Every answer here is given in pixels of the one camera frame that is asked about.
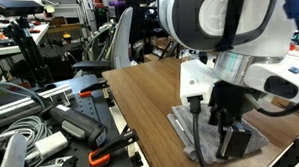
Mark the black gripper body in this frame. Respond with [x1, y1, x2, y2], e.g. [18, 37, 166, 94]
[211, 79, 259, 128]

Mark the grey towel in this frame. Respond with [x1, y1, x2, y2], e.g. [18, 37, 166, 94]
[165, 100, 270, 167]

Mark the cardboard box stack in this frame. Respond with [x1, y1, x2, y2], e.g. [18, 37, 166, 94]
[142, 35, 177, 64]

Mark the light grey office chair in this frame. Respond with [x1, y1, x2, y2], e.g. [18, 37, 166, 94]
[69, 6, 137, 78]

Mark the black perforated breadboard plate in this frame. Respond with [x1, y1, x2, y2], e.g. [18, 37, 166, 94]
[0, 72, 137, 167]

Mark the black handheld device with label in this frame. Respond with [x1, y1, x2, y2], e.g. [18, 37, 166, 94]
[39, 101, 110, 152]

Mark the white power adapter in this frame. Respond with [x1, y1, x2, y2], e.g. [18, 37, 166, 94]
[33, 130, 70, 163]

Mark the white side table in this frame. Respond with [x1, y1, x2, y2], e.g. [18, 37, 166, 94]
[0, 22, 51, 59]

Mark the black camera cable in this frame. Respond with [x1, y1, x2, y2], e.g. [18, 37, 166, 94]
[187, 95, 208, 167]

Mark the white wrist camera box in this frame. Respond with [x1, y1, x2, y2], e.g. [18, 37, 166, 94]
[178, 58, 222, 109]

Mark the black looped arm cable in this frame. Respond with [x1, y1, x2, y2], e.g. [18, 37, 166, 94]
[244, 87, 299, 119]

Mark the black clamp with orange handle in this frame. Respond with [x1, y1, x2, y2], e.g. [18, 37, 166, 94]
[77, 80, 110, 99]
[86, 128, 140, 167]

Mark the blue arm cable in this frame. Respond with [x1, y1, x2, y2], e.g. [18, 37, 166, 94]
[277, 0, 299, 62]

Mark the grey cable bundle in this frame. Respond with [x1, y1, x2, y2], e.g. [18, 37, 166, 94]
[0, 114, 55, 167]

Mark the aluminium extrusion rail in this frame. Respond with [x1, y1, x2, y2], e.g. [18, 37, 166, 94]
[0, 83, 76, 131]

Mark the black camera tripod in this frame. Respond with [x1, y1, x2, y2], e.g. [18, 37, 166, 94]
[4, 15, 55, 88]

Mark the white plastic handle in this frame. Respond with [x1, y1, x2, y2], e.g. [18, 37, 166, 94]
[0, 133, 29, 167]

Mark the black camera on tripod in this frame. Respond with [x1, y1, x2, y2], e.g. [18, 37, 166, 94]
[0, 0, 45, 19]

